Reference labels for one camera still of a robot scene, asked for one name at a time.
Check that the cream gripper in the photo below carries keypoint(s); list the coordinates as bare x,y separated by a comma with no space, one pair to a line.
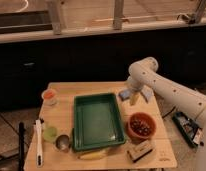
133,98

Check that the blue sponge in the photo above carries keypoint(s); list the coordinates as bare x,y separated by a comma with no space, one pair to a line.
124,94

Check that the green plastic tray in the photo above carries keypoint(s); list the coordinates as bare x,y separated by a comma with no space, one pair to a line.
97,122

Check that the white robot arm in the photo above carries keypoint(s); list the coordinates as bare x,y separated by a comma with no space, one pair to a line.
144,73

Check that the orange bowl with beads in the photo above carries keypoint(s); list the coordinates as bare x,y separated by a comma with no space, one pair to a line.
141,126

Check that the wooden block eraser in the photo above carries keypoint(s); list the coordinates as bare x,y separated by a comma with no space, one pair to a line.
139,151

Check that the green bin with items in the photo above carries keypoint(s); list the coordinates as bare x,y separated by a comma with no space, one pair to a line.
189,129

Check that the yellow banana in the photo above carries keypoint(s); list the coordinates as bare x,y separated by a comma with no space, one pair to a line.
93,155

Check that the jar with orange lid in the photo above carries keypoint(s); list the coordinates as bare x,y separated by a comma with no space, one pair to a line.
49,97

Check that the small metal cup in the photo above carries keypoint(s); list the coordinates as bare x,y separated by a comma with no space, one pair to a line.
62,143

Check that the light green cup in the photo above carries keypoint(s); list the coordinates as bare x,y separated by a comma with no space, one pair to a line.
50,134

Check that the black pole stand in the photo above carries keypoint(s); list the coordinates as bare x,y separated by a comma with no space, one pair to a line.
21,147

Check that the white long-handled brush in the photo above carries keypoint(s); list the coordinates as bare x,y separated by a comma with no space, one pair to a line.
39,143

